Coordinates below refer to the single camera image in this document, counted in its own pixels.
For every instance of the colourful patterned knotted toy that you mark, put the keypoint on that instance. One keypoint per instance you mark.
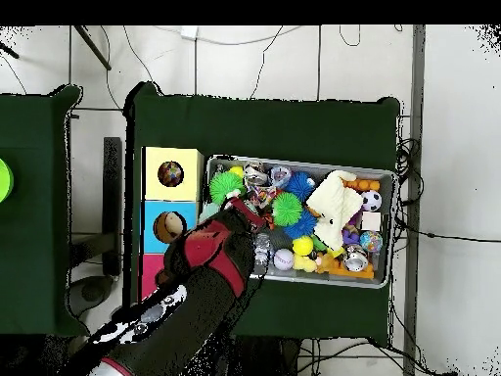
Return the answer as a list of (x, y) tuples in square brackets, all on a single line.
[(171, 174), (264, 196)]

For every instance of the green furry monster toy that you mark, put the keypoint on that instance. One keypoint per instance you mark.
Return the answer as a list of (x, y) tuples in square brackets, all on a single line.
[(227, 188)]

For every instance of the mint green muslin cloth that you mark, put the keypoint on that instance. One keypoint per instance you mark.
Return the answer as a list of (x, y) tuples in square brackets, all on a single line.
[(208, 210)]

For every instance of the cream muslin cloth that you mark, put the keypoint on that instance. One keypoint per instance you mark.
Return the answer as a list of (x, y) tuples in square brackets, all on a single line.
[(337, 205)]

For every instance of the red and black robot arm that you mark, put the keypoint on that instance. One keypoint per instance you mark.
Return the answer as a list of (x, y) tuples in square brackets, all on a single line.
[(203, 251)]

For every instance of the wooden box with three holes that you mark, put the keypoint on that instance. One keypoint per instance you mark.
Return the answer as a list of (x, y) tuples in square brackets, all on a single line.
[(188, 180)]

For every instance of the clear mesh bin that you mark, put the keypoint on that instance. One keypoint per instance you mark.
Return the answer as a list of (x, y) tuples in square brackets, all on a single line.
[(381, 262)]

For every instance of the green spiky rubber ball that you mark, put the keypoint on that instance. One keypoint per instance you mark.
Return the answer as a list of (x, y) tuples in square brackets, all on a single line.
[(287, 208)]

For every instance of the blue spiky rubber ball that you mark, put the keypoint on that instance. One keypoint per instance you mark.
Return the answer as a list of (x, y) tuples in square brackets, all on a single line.
[(301, 225)]

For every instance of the blue furry monster toy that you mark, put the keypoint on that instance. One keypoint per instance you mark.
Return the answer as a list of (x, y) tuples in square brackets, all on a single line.
[(300, 186)]

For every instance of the plain yellow ball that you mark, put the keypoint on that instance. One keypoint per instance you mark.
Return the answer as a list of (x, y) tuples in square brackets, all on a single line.
[(302, 246)]

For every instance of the dark green table cloth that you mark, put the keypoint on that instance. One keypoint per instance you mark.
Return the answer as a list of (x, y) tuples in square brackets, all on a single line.
[(31, 235), (258, 125)]

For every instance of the plain wooden cube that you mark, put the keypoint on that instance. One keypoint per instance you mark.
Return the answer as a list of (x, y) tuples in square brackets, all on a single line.
[(371, 221)]

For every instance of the small black white soccer ball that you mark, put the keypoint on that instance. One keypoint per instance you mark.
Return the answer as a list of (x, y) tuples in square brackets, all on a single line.
[(371, 200)]

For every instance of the small globe print ball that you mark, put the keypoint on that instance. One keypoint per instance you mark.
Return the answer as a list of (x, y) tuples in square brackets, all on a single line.
[(370, 240)]

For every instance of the black upright panel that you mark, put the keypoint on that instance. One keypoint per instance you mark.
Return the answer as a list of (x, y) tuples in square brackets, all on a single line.
[(113, 204)]

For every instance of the grey round base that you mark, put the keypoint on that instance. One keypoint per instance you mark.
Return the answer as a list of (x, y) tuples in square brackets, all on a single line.
[(86, 294)]

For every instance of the grey vertical beam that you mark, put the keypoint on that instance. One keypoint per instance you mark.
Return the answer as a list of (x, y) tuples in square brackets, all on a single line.
[(419, 78)]

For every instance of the thin black rod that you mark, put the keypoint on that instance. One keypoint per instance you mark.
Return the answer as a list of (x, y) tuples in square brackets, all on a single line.
[(90, 47)]

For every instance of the bright green cup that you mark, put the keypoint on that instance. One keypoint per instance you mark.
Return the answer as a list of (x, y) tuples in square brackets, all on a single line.
[(4, 180)]

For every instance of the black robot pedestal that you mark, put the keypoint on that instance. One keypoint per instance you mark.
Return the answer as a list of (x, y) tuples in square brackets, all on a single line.
[(274, 360)]

